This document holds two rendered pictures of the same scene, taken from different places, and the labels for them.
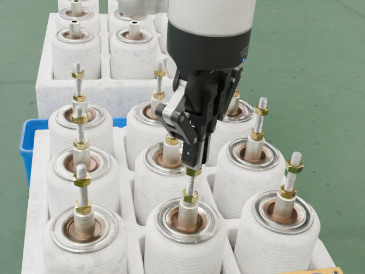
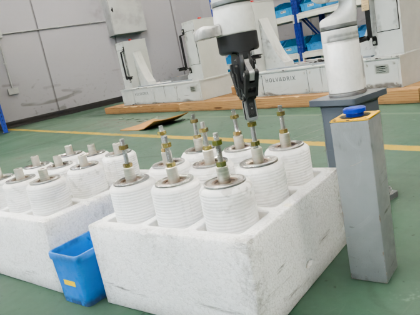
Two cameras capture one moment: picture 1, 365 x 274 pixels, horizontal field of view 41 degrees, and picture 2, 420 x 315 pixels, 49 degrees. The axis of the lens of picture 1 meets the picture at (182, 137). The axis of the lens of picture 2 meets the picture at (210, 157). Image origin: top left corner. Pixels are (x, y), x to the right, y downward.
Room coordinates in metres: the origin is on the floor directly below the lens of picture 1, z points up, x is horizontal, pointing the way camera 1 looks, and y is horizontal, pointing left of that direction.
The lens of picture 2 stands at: (-0.21, 0.59, 0.47)
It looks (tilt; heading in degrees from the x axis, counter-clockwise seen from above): 12 degrees down; 322
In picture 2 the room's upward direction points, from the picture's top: 11 degrees counter-clockwise
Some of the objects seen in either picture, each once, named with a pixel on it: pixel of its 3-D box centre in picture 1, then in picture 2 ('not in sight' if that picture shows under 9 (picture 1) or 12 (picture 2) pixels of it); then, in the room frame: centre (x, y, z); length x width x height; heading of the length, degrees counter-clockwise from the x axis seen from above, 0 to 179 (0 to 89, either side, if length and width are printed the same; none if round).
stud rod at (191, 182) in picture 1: (191, 183); (254, 134); (0.42, -0.01, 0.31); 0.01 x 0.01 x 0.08
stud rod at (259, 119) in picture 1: (259, 122); (235, 125); (0.56, -0.10, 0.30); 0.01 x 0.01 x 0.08
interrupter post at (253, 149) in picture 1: (254, 147); (239, 142); (0.56, -0.10, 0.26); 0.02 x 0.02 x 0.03
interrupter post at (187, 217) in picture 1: (188, 212); (257, 155); (0.42, -0.01, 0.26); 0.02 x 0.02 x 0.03
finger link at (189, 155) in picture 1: (187, 147); (251, 104); (0.40, -0.01, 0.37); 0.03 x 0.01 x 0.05; 150
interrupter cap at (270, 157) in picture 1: (252, 154); (240, 147); (0.56, -0.10, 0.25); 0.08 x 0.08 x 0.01
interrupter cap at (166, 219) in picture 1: (187, 220); (258, 162); (0.42, -0.01, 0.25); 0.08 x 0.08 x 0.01
